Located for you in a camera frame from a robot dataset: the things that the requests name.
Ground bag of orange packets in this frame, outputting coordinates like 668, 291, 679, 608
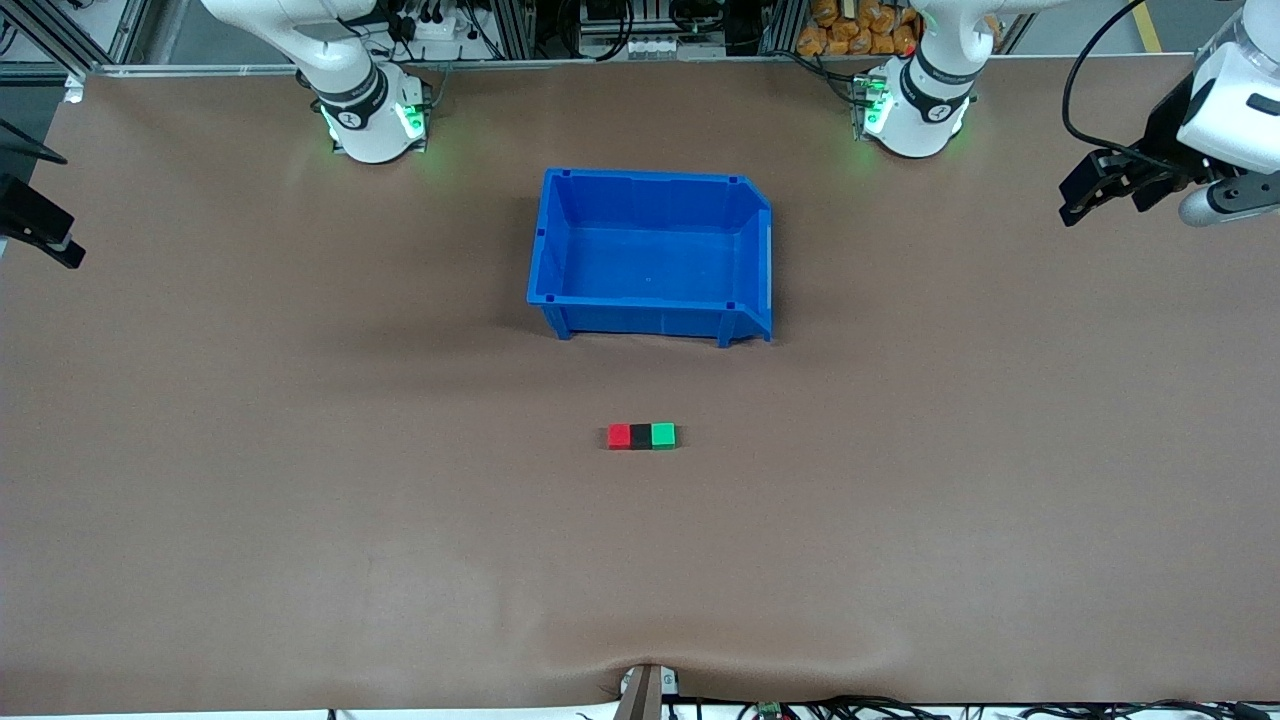
797, 0, 922, 58

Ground brown table mat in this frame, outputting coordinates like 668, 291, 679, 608
0, 55, 1280, 717

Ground white power strip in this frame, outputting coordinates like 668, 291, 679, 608
395, 8, 463, 47

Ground blue plastic storage bin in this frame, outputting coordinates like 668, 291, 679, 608
526, 167, 775, 349

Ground grey electronics unit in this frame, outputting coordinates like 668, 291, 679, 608
576, 0, 731, 60

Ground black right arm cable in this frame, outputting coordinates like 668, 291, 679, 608
0, 117, 69, 165

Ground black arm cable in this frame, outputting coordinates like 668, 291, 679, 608
1061, 0, 1161, 163
0, 117, 69, 165

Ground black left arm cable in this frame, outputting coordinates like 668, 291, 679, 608
1061, 0, 1161, 163

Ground aluminium frame rail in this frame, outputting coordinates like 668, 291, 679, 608
0, 58, 863, 81

